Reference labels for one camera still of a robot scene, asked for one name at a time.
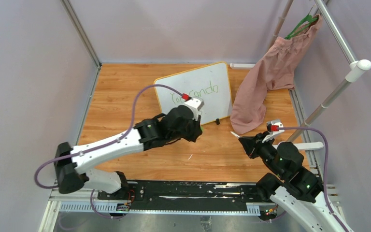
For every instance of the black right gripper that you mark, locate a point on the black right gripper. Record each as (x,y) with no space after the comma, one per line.
(252,144)

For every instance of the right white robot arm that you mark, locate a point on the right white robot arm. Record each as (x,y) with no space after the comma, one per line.
(293,187)

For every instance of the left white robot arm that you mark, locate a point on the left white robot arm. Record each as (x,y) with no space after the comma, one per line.
(75,166)

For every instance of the white metal clothes rack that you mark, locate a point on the white metal clothes rack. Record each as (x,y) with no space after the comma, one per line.
(348,124)

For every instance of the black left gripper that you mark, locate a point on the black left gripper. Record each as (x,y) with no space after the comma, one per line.
(196,130)

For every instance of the green clothes hanger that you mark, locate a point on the green clothes hanger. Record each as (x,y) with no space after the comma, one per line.
(303,25)

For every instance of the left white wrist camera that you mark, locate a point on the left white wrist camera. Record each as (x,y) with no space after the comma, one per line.
(195,105)

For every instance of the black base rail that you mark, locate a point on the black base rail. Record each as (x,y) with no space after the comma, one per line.
(174,198)

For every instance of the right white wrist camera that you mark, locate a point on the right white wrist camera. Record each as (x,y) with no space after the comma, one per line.
(274,129)

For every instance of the pink cloth shorts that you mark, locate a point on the pink cloth shorts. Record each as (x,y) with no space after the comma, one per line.
(275,70)

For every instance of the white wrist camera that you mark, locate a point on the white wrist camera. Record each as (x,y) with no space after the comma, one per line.
(274,129)
(195,105)

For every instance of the yellow-framed whiteboard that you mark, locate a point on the yellow-framed whiteboard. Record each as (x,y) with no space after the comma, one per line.
(209,83)

